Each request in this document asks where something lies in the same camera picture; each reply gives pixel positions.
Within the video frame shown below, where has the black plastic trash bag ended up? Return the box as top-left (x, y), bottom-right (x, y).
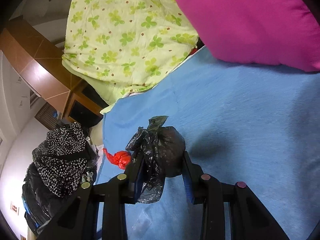
top-left (126, 115), bottom-right (185, 204)

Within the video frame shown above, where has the black jacket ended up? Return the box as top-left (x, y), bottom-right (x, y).
top-left (22, 162), bottom-right (97, 237)

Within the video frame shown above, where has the clear plastic zip bag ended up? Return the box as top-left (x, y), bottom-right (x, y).
top-left (131, 210), bottom-right (153, 239)

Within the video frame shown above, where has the black white dotted garment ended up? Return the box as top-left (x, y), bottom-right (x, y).
top-left (32, 122), bottom-right (93, 197)

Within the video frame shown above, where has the small red knotted bag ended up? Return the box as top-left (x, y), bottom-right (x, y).
top-left (103, 148), bottom-right (131, 170)

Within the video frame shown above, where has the blue fleece blanket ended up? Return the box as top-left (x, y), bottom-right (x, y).
top-left (100, 48), bottom-right (319, 239)

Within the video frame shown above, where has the wooden nightstand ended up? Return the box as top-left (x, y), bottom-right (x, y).
top-left (62, 80), bottom-right (108, 128)

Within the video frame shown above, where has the green clover print quilt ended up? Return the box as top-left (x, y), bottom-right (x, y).
top-left (62, 0), bottom-right (199, 113)

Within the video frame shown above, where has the magenta pillow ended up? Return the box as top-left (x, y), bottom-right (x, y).
top-left (175, 0), bottom-right (319, 72)

